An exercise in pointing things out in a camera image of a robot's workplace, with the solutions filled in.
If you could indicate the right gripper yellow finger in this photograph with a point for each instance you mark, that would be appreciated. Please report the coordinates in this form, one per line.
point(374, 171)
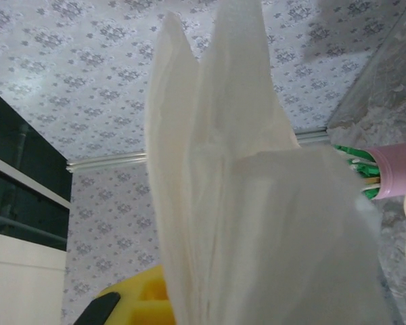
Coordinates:
point(138, 304)

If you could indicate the white paper napkin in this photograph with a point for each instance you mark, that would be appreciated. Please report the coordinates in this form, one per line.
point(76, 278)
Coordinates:
point(223, 169)

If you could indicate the white board panel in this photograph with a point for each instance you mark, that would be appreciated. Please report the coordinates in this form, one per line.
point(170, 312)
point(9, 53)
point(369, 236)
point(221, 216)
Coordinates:
point(20, 287)

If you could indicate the dark glass window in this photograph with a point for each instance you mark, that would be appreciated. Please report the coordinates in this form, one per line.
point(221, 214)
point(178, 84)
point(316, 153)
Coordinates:
point(27, 135)

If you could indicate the pink straw holder cup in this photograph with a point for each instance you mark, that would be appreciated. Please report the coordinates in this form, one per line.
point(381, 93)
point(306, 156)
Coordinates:
point(392, 169)

